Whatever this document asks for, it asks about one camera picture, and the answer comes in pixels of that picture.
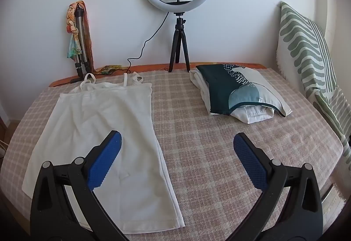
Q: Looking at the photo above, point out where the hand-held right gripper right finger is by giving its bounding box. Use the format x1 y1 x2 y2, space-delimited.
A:
233 132 324 241

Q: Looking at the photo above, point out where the orange bed sheet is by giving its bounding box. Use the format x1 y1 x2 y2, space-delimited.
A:
49 62 268 88

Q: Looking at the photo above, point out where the green white striped pillow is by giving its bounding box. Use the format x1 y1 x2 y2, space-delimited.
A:
276 2 351 165

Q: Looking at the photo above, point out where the white camisole top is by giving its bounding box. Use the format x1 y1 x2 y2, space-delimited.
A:
22 72 185 232

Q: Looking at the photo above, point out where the colourful patterned scarf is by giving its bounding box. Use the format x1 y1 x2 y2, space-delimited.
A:
66 0 122 75

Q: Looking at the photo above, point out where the folded grey tripod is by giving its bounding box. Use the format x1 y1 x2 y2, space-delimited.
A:
70 5 95 85

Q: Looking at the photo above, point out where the black power cable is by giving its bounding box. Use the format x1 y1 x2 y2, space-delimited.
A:
127 12 168 72

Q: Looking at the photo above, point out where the beige checked blanket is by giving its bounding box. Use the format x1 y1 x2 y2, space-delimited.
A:
0 67 344 241

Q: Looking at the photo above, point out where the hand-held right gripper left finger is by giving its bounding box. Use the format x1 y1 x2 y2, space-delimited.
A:
30 130 129 241

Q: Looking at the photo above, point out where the dark green patterned folded garment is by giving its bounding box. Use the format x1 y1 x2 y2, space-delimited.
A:
196 64 293 119

